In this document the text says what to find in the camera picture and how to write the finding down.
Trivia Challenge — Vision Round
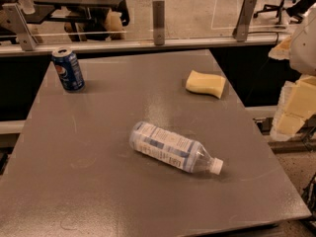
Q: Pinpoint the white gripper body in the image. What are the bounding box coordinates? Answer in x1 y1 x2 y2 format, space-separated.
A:
289 8 316 76

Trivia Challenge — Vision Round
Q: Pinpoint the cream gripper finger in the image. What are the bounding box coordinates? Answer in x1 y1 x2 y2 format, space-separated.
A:
268 37 291 60
270 75 316 141

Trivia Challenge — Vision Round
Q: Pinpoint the clear plastic water bottle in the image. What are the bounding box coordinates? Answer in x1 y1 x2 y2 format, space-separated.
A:
129 121 223 175

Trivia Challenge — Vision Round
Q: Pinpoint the black office chair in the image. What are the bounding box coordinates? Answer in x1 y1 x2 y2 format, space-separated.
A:
254 0 316 27

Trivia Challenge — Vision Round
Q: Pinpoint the yellow sponge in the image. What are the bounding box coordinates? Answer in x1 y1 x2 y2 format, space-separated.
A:
186 70 226 99

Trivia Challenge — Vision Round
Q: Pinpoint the seated person in background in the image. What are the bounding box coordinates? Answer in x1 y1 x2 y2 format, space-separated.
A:
63 0 131 41

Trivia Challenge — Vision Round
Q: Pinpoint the blue Pepsi soda can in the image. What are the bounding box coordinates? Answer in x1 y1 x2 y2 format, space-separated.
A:
52 47 85 93

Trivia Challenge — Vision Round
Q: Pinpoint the black background desk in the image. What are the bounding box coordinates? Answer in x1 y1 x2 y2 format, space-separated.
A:
23 0 124 24

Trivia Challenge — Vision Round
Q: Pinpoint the metal guard rail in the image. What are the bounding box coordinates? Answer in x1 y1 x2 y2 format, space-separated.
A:
0 32 289 57

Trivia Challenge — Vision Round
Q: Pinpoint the black cable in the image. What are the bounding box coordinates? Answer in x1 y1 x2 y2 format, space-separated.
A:
247 31 280 46

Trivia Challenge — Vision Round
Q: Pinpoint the right metal rail bracket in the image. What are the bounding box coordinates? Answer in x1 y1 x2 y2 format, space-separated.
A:
232 0 257 41

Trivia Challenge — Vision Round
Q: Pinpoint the metal rail bracket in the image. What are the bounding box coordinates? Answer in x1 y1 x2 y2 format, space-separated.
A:
232 0 257 41
152 0 165 45
3 3 38 51

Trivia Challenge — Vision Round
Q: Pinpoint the middle metal rail bracket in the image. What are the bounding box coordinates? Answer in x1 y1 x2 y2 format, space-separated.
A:
152 0 165 45

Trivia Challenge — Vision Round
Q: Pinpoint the left metal rail bracket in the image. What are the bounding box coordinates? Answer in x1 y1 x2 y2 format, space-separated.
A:
3 3 38 51

